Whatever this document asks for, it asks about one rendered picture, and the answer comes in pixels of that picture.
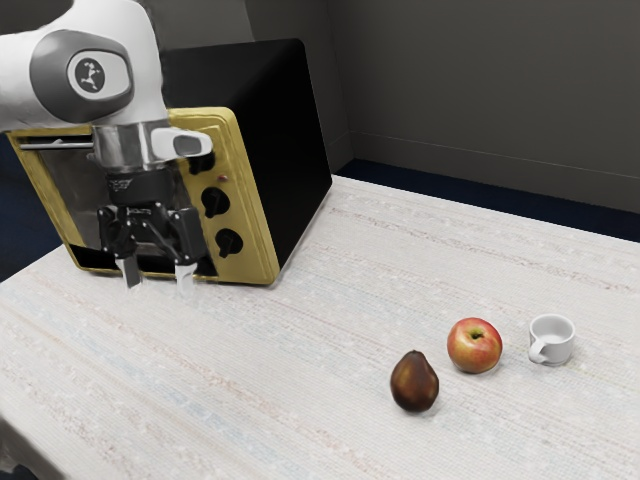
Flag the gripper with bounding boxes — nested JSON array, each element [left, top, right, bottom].
[[96, 167, 208, 297]]

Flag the red apple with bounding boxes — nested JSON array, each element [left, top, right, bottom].
[[446, 316, 504, 375]]

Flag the black and gold oven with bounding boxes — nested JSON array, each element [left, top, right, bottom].
[[5, 38, 334, 288]]

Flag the white cup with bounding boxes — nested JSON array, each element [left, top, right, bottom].
[[527, 313, 576, 368]]

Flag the dark red pear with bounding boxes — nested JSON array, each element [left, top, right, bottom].
[[389, 349, 441, 415]]

